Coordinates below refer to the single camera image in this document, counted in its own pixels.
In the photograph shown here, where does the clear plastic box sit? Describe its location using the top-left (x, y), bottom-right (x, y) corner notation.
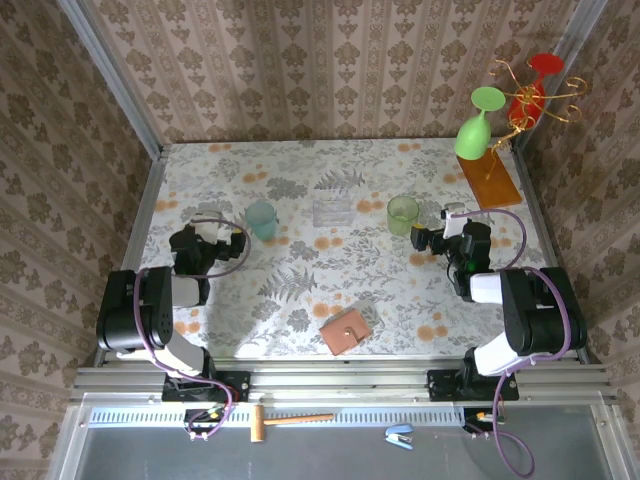
top-left (312, 199), bottom-right (351, 229)

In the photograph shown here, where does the teal plastic cup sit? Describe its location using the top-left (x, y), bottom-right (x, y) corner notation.
top-left (244, 200), bottom-right (279, 243)

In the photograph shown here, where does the green plastic cup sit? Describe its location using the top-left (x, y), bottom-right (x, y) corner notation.
top-left (387, 195), bottom-right (420, 236)

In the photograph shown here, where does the green plastic wine glass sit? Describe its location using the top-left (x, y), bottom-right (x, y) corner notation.
top-left (453, 86), bottom-right (507, 161)

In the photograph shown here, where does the floral print tablecloth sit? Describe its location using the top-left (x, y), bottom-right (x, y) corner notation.
top-left (117, 139), bottom-right (576, 359)

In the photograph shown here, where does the black power connector block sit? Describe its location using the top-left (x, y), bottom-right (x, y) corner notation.
top-left (183, 407), bottom-right (235, 442)
top-left (462, 407), bottom-right (504, 437)

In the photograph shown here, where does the wooden mallet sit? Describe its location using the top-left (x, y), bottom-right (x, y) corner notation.
top-left (249, 404), bottom-right (335, 444)

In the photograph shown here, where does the red plastic wine glass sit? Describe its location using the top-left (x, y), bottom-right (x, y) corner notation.
top-left (507, 53), bottom-right (565, 129)

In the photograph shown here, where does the blue stapler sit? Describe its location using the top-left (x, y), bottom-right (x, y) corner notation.
top-left (383, 423), bottom-right (415, 450)

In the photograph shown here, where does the grey metal shelf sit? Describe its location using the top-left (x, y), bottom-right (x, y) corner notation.
top-left (64, 399), bottom-right (621, 480)

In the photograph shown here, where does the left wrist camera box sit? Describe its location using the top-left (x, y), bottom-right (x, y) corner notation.
top-left (192, 212), bottom-right (229, 244)

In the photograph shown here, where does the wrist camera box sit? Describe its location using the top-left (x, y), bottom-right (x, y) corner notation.
top-left (192, 212), bottom-right (229, 244)
top-left (442, 202), bottom-right (464, 236)

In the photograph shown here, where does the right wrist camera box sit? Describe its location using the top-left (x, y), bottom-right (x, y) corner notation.
top-left (442, 202), bottom-right (464, 236)

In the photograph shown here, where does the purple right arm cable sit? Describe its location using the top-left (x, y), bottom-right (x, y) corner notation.
top-left (462, 208), bottom-right (574, 479)

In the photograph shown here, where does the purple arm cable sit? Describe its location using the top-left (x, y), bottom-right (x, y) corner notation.
top-left (132, 217), bottom-right (252, 441)
top-left (462, 208), bottom-right (574, 479)

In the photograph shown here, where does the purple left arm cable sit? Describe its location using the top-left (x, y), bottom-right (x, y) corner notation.
top-left (132, 217), bottom-right (252, 441)

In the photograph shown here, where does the gold wire rack wooden base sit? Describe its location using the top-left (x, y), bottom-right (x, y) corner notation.
top-left (457, 58), bottom-right (589, 210)

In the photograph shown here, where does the aluminium extrusion frame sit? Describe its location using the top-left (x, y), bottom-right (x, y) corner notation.
top-left (47, 0), bottom-right (621, 480)

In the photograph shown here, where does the slotted metal cable duct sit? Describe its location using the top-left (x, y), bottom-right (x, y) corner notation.
top-left (87, 405), bottom-right (464, 429)

